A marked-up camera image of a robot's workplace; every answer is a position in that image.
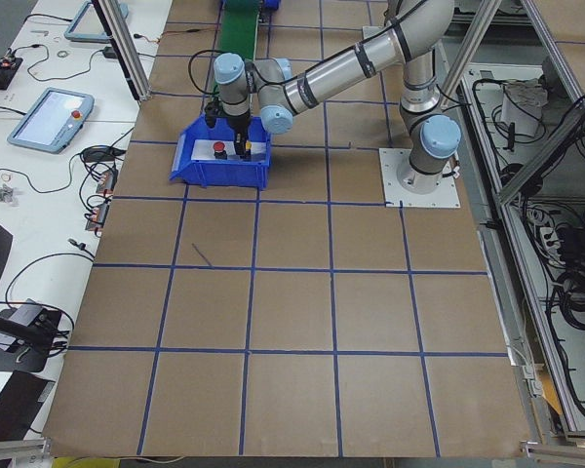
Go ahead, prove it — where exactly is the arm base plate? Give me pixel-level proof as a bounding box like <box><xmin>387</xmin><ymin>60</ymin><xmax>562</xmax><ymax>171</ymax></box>
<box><xmin>378</xmin><ymin>148</ymin><xmax>461</xmax><ymax>209</ymax></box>

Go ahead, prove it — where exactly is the blue receiving bin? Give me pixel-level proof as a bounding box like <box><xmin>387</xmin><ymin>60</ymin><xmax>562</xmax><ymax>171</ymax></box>
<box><xmin>262</xmin><ymin>0</ymin><xmax>281</xmax><ymax>11</ymax></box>

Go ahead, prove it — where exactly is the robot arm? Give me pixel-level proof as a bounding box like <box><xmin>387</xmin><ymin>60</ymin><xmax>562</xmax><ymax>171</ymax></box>
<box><xmin>206</xmin><ymin>1</ymin><xmax>461</xmax><ymax>194</ymax></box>

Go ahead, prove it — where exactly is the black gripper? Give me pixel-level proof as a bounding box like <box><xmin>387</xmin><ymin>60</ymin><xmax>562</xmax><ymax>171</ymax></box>
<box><xmin>204</xmin><ymin>97</ymin><xmax>252</xmax><ymax>160</ymax></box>

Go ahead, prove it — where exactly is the teach pendant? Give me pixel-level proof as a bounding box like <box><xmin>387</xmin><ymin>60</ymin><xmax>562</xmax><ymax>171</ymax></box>
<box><xmin>63</xmin><ymin>1</ymin><xmax>110</xmax><ymax>45</ymax></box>
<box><xmin>7</xmin><ymin>88</ymin><xmax>95</xmax><ymax>154</ymax></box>

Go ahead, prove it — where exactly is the far teach pendant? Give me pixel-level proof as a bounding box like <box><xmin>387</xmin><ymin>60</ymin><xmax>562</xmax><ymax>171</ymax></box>
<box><xmin>63</xmin><ymin>1</ymin><xmax>110</xmax><ymax>45</ymax></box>

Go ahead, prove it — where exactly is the green conveyor belt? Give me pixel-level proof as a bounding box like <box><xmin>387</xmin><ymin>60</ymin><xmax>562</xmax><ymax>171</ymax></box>
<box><xmin>217</xmin><ymin>0</ymin><xmax>262</xmax><ymax>59</ymax></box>

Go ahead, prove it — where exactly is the near teach pendant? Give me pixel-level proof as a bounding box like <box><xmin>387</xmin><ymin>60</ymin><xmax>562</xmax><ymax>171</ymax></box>
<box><xmin>7</xmin><ymin>88</ymin><xmax>95</xmax><ymax>154</ymax></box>

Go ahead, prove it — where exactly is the blue bin with buttons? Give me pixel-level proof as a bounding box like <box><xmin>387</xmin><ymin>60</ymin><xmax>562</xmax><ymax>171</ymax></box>
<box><xmin>169</xmin><ymin>114</ymin><xmax>271</xmax><ymax>190</ymax></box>

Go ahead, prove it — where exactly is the white foam pad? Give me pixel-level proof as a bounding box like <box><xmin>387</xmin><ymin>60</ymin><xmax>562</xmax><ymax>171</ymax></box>
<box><xmin>191</xmin><ymin>139</ymin><xmax>267</xmax><ymax>162</ymax></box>

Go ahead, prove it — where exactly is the aluminium frame post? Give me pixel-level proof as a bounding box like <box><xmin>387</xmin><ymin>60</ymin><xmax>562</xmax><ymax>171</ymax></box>
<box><xmin>92</xmin><ymin>0</ymin><xmax>151</xmax><ymax>102</ymax></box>

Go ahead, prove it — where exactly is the red push button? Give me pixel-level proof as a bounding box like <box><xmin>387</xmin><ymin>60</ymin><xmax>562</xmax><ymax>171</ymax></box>
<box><xmin>213</xmin><ymin>141</ymin><xmax>227</xmax><ymax>159</ymax></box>

